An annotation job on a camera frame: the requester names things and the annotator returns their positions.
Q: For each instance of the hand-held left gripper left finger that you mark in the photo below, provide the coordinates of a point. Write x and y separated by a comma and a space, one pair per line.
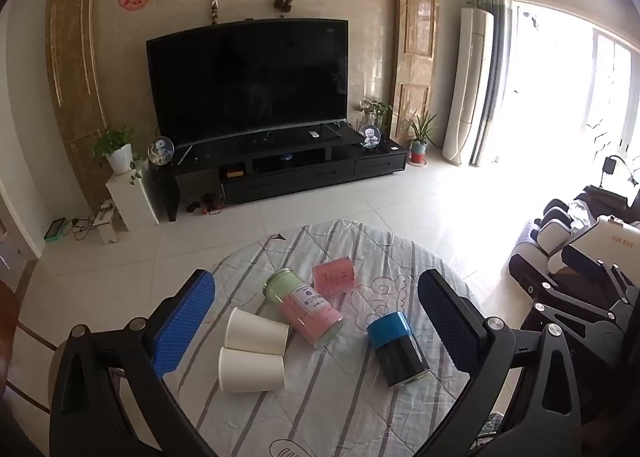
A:
182, 324

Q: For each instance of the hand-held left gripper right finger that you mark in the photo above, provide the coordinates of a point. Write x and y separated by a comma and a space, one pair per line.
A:
450, 327

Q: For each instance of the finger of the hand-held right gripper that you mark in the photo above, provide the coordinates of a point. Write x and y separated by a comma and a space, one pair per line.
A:
602, 271
575, 322

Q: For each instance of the black cup with blue lid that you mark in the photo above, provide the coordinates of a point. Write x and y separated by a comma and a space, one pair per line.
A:
397, 352

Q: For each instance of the white paper cup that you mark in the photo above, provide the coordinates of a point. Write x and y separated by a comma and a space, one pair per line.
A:
255, 332
250, 371

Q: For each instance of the pink and green cup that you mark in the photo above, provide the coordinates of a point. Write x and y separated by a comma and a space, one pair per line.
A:
305, 309

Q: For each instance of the small pink cup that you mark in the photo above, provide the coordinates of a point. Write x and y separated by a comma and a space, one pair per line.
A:
334, 278

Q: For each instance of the black and white massage chair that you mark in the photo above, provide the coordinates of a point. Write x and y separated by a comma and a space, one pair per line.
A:
545, 242

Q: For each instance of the black lamp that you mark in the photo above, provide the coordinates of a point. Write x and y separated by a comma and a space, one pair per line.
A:
611, 166

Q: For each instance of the dark shoes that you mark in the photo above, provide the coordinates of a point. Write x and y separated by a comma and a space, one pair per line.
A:
205, 203

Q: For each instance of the small white stool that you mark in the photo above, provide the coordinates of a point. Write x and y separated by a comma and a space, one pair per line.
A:
106, 224

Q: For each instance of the striped printed table cloth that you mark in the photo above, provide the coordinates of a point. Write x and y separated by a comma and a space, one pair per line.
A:
325, 402

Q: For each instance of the green flat box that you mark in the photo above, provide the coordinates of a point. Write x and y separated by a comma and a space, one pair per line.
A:
55, 230

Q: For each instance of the potted plant in white pot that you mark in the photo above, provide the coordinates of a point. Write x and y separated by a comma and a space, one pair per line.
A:
120, 157

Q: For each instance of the potted plant in red pot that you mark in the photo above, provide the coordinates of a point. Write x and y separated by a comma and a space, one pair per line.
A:
419, 149

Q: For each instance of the black television stand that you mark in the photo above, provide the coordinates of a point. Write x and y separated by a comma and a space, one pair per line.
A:
310, 174

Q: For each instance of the white standing air conditioner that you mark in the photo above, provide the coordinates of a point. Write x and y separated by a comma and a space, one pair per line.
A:
467, 87

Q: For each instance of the grey striped curtain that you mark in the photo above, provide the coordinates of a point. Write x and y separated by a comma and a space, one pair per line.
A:
495, 62

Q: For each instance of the green leafy potted plant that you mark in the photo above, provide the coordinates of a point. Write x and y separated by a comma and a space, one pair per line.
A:
376, 112

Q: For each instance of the black curved television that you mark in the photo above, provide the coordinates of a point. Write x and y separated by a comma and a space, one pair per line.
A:
250, 82

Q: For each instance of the white pedestal cabinet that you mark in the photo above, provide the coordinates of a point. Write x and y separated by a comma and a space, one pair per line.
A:
132, 202

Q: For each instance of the hanging wall ornament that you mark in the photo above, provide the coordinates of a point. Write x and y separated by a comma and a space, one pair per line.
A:
283, 3
215, 9

